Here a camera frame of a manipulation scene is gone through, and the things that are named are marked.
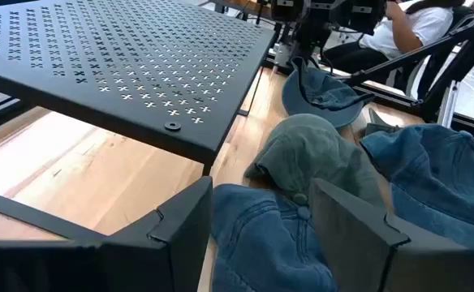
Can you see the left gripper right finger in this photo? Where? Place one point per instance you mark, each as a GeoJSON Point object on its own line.
{"type": "Point", "coordinates": [363, 251]}

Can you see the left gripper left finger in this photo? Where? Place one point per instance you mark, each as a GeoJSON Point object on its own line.
{"type": "Point", "coordinates": [160, 259]}

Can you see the green baseball cap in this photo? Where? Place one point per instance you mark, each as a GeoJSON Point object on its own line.
{"type": "Point", "coordinates": [310, 154]}

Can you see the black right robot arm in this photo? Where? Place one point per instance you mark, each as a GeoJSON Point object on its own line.
{"type": "Point", "coordinates": [314, 36]}

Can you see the black perforated metal shelf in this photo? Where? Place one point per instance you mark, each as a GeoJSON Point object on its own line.
{"type": "Point", "coordinates": [196, 136]}

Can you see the person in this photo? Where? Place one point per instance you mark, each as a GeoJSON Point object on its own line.
{"type": "Point", "coordinates": [403, 32]}

